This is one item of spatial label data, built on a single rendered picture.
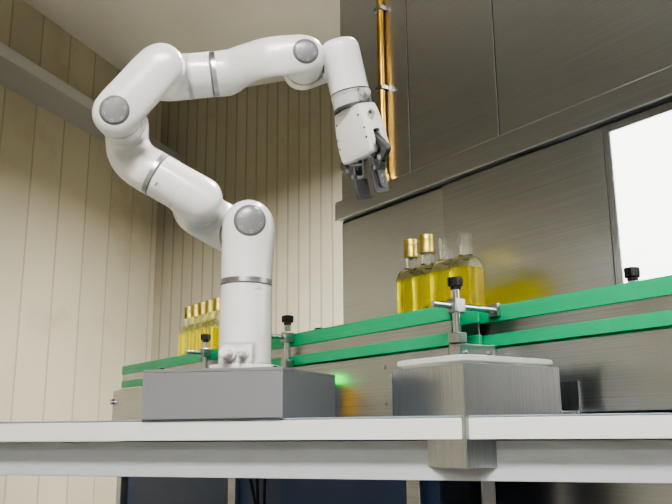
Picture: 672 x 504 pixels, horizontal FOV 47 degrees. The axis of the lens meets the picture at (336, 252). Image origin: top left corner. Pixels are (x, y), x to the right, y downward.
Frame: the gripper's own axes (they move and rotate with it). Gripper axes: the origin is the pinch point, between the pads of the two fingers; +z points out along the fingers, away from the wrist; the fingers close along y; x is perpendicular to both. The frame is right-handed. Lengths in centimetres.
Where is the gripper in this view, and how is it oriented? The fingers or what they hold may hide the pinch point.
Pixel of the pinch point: (371, 185)
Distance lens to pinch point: 148.8
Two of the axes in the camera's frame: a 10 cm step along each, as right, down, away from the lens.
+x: -7.9, 1.4, -6.0
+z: 2.2, 9.7, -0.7
